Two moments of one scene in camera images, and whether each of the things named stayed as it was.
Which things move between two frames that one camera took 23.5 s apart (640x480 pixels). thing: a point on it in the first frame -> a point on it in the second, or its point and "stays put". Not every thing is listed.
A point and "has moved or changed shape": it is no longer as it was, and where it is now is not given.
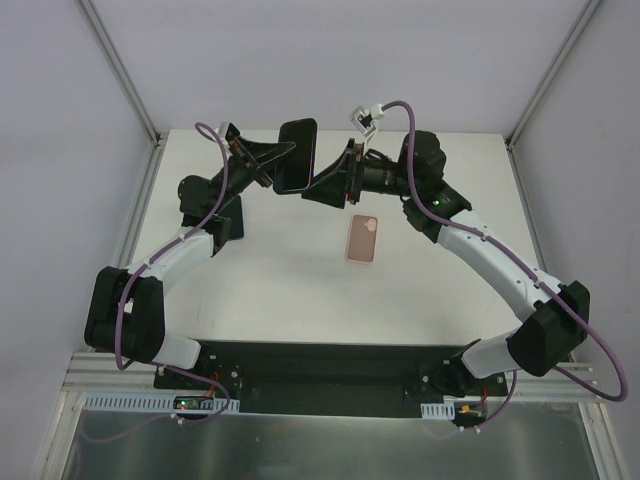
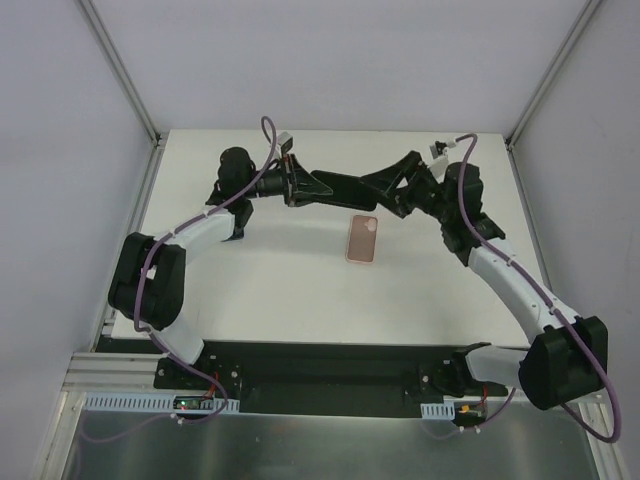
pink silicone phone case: x=361 y=244 stays put
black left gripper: x=248 y=160 -> x=290 y=181
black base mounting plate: x=336 y=378 stays put
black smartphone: x=294 y=171 has moved or changed shape
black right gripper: x=354 y=173 -> x=413 y=185
